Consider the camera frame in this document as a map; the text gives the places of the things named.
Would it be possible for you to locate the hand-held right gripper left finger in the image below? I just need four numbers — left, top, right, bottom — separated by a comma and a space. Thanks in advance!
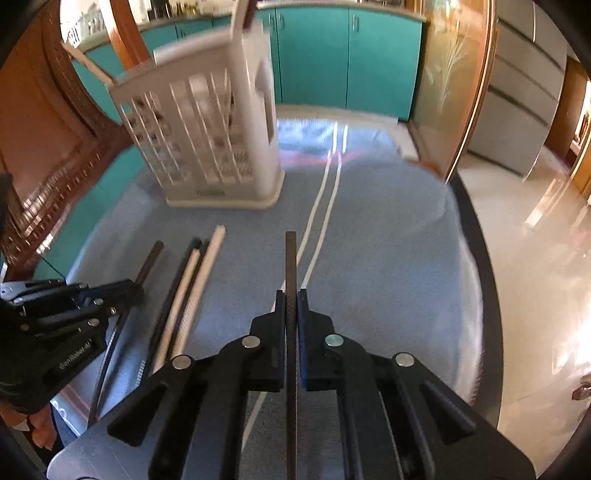
107, 290, 286, 480

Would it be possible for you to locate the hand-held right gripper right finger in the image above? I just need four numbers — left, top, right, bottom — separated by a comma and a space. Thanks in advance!
298, 288, 477, 480

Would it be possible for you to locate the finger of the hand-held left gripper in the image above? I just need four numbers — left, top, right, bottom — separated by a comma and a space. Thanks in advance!
71, 279, 145, 308
36, 305, 123, 343

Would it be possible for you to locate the black chopstick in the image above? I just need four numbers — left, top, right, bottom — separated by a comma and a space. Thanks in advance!
284, 231, 298, 480
87, 240, 165, 426
145, 237, 204, 370

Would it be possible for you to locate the beige chopstick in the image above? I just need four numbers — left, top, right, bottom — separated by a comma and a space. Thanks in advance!
150, 249, 204, 374

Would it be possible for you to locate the grey plastic utensil basket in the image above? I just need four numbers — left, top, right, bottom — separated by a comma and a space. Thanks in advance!
110, 21, 286, 210

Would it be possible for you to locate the person's left hand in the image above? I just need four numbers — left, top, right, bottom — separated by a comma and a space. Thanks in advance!
0, 401, 55, 452

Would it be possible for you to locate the blue striped cloth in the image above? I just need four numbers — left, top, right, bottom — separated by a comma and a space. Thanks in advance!
34, 117, 485, 480

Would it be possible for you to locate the carved wooden chair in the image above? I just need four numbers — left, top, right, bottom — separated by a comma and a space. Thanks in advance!
0, 0, 155, 283

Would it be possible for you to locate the white dish rack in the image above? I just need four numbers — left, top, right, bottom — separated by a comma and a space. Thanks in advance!
65, 7, 109, 44

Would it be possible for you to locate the wood framed glass door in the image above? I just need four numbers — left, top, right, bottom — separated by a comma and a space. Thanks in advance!
409, 0, 503, 186

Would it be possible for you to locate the grey refrigerator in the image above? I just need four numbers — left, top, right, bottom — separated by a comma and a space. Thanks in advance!
464, 0, 570, 178

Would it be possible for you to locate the wooden door frame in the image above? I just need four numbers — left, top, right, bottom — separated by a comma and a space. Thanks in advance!
544, 58, 591, 195

